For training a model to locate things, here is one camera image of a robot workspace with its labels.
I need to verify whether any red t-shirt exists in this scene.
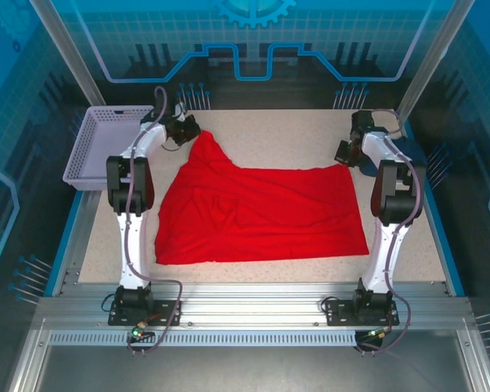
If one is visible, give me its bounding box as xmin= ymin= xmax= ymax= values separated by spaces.
xmin=154 ymin=129 xmax=371 ymax=265

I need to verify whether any navy blue folded cloth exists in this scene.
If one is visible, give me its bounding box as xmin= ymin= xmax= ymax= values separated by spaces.
xmin=359 ymin=138 xmax=428 ymax=177

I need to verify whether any lavender plastic basket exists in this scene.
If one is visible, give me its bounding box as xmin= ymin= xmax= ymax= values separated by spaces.
xmin=62 ymin=105 xmax=154 ymax=192

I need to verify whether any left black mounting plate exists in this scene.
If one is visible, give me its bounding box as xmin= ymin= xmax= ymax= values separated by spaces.
xmin=108 ymin=300 xmax=184 ymax=327

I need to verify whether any black mounting plate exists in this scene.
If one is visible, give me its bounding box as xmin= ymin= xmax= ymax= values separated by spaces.
xmin=325 ymin=297 xmax=400 ymax=327
xmin=108 ymin=300 xmax=184 ymax=327

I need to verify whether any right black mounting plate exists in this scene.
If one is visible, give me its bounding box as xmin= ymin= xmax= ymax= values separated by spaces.
xmin=325 ymin=297 xmax=400 ymax=327

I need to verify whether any left small LED module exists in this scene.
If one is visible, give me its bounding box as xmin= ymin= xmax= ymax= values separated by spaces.
xmin=130 ymin=322 xmax=156 ymax=343

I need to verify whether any small led module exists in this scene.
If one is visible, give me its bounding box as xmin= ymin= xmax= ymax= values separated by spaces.
xmin=130 ymin=322 xmax=156 ymax=343
xmin=361 ymin=327 xmax=393 ymax=343

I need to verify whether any right small LED module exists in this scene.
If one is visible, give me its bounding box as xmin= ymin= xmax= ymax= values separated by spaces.
xmin=361 ymin=327 xmax=393 ymax=343

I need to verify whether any right aluminium frame post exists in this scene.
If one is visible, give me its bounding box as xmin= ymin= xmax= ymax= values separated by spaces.
xmin=394 ymin=0 xmax=477 ymax=122

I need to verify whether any aluminium frame post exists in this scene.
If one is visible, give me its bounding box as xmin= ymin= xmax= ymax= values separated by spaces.
xmin=29 ymin=0 xmax=106 ymax=108
xmin=394 ymin=0 xmax=477 ymax=122

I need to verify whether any left aluminium frame post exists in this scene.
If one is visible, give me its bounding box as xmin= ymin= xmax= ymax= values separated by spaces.
xmin=29 ymin=0 xmax=106 ymax=108

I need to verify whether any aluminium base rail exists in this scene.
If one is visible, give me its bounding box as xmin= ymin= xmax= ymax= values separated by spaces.
xmin=36 ymin=281 xmax=473 ymax=330

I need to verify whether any slotted grey cable duct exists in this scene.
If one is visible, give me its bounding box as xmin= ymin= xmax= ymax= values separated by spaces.
xmin=47 ymin=330 xmax=359 ymax=348

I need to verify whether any aluminium side frame rail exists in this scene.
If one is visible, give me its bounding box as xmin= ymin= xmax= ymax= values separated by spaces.
xmin=6 ymin=318 xmax=52 ymax=392
xmin=452 ymin=326 xmax=490 ymax=392

